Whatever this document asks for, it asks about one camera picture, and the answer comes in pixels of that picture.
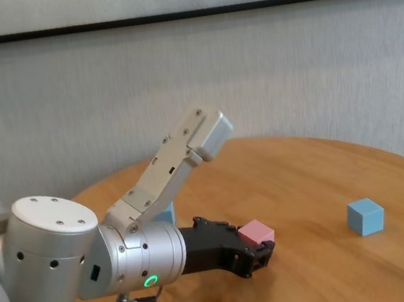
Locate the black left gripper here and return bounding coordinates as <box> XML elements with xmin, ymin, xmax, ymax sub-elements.
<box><xmin>175</xmin><ymin>207</ymin><xmax>281</xmax><ymax>287</ymax></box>

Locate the pink building block cube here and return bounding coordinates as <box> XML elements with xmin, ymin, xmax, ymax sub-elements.
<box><xmin>236</xmin><ymin>217</ymin><xmax>277</xmax><ymax>250</ymax></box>

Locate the blue building block cube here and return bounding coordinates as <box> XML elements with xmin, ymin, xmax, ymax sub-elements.
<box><xmin>344</xmin><ymin>196</ymin><xmax>388</xmax><ymax>239</ymax></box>
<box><xmin>152</xmin><ymin>200</ymin><xmax>178</xmax><ymax>226</ymax></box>

